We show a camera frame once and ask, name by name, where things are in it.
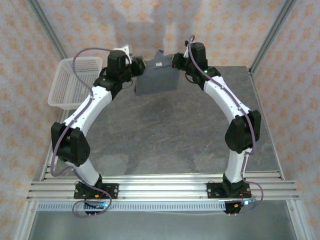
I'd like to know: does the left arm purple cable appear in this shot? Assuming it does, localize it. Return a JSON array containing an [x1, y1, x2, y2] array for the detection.
[[50, 47, 126, 218]]

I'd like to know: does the small circuit board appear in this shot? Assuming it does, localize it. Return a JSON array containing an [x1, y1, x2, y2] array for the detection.
[[86, 201, 111, 210], [233, 199, 257, 208]]

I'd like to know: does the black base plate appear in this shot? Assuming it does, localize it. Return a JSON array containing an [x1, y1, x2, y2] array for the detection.
[[206, 181, 251, 200], [73, 183, 119, 200]]

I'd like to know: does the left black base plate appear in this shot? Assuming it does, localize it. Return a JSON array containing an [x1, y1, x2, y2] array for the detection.
[[73, 183, 119, 200]]

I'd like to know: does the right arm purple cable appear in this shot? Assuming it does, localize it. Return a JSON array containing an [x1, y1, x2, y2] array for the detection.
[[186, 34, 264, 216]]

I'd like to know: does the right small circuit board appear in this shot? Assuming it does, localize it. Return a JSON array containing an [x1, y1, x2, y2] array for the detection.
[[233, 199, 257, 208]]

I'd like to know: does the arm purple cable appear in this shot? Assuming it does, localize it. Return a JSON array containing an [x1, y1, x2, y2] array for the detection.
[[186, 34, 264, 216], [50, 47, 126, 218]]

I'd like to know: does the frame rail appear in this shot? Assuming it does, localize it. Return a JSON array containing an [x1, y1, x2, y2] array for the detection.
[[286, 199, 315, 240], [13, 199, 38, 240]]

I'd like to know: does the left lower frame rail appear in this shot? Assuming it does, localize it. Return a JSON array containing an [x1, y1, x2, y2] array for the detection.
[[13, 199, 38, 240]]

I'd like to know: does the right aluminium frame post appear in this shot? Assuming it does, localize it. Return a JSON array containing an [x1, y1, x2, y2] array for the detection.
[[249, 0, 297, 73]]

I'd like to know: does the right aluminium table rail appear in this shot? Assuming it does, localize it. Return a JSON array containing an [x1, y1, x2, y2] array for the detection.
[[247, 66, 286, 180]]

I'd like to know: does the white perforated plastic basket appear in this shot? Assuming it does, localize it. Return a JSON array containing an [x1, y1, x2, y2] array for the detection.
[[47, 56, 104, 111]]

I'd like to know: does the left small circuit board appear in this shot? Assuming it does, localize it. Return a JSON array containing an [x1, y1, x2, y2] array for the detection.
[[86, 201, 111, 210]]

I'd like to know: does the grey t-shirt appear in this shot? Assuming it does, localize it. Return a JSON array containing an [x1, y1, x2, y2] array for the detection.
[[134, 49, 181, 96]]

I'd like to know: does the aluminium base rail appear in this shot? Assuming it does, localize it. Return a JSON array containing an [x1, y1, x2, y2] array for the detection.
[[26, 174, 301, 201]]

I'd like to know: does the slotted grey cable duct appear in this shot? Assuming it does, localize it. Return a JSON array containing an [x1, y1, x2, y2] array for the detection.
[[37, 201, 227, 212]]

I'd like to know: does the aluminium frame post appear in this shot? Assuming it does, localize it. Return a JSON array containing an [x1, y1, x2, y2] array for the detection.
[[249, 0, 297, 73], [28, 0, 68, 60]]

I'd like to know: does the right lower frame rail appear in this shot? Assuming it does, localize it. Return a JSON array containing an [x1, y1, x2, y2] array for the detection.
[[286, 199, 315, 240]]

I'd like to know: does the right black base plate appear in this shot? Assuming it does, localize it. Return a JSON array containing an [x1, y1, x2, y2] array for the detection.
[[206, 181, 251, 200]]

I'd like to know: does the left aluminium frame post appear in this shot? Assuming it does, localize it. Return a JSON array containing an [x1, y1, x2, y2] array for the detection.
[[28, 0, 68, 60]]

